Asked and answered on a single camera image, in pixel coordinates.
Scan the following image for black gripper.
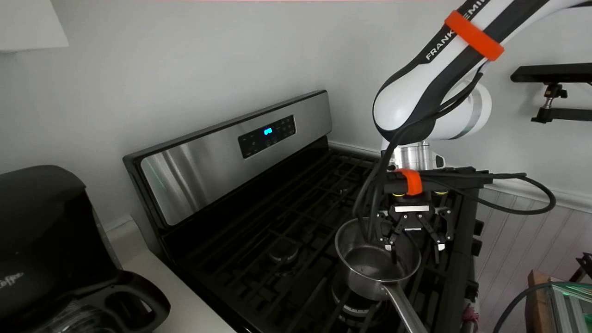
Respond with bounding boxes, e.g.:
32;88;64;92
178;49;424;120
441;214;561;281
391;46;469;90
376;190;458;255

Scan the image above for small steel saucepan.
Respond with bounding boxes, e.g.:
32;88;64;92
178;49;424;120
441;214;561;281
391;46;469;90
334;218;432;333

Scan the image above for stainless steel gas stove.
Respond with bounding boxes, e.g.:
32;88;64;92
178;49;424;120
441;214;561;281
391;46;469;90
123;88;487;333

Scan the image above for black coffee maker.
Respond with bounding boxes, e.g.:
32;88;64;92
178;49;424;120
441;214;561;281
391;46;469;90
0;162;173;333

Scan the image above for orange wrist cable strap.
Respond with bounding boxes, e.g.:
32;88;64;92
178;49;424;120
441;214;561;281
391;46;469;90
399;168;426;199

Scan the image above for orange arm cable strap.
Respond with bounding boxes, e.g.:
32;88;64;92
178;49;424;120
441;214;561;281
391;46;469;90
445;9;506;62

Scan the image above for black bracket with clamp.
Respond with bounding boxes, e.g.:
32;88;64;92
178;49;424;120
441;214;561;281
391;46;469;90
510;60;592;123

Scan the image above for white wall cabinet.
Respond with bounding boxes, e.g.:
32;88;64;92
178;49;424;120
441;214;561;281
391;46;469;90
0;0;71;53

